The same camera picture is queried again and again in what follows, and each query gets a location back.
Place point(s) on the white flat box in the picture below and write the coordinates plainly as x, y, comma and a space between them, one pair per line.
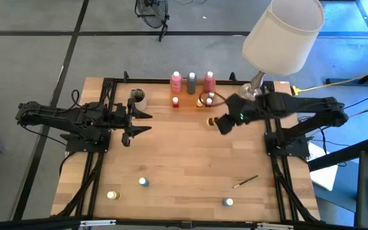
324, 174

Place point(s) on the large grey paint bottle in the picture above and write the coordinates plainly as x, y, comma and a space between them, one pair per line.
191, 83

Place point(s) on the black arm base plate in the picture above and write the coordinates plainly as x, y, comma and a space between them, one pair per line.
300, 150
75, 147

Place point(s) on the large coral paint bottle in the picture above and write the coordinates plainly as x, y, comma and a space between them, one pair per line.
209, 82

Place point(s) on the small blue paint bottle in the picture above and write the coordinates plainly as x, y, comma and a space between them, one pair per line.
143, 182

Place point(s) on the small magenta paint bottle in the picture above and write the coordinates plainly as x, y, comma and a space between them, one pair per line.
208, 102

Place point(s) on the silver lamp cream shade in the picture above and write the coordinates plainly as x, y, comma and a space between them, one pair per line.
283, 35

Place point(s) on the small red paint bottle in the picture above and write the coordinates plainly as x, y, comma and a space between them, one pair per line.
175, 101

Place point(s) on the small yellow paint bottle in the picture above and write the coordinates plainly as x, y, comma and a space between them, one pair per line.
210, 121
113, 195

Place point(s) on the large pink paint bottle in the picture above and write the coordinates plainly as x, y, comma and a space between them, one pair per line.
176, 82

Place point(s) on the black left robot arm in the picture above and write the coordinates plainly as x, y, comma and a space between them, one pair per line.
50, 118

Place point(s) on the small grey-blue paint bottle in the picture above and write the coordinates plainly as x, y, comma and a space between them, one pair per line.
227, 202

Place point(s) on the small orange paint bottle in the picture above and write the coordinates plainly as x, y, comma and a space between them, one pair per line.
199, 103

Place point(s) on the black aluminium rig frame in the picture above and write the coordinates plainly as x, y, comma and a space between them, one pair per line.
27, 225

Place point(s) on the black floor fan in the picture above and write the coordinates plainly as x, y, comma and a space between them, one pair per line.
152, 12

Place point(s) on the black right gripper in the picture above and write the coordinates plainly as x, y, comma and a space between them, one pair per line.
249, 110

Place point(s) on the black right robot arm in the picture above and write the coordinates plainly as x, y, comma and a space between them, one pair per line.
315, 107

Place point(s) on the orange translucent plastic tray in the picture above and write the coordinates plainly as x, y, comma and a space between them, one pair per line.
188, 102

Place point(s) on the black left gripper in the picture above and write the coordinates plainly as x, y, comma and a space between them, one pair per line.
118, 116

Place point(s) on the black metal beam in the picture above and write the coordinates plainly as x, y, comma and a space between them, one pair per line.
340, 155

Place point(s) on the white paper cup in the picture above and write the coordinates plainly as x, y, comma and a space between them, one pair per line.
139, 103

